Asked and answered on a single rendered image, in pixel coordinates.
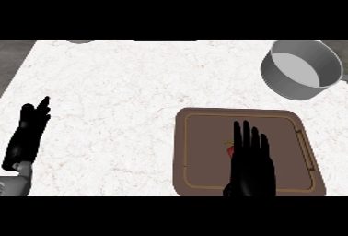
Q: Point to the grey metal pot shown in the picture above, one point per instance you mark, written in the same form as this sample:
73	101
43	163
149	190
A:
298	69

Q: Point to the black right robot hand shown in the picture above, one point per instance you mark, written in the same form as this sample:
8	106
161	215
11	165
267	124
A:
253	166

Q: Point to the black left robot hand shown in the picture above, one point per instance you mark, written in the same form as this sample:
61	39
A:
27	135

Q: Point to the red bell pepper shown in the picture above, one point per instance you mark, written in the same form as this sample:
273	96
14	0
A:
230	150

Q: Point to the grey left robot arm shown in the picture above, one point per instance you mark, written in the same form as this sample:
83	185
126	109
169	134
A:
18	181

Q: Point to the brown tray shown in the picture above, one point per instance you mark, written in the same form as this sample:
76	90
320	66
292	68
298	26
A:
204	153

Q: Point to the grey round object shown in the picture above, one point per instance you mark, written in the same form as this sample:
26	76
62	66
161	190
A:
80	41

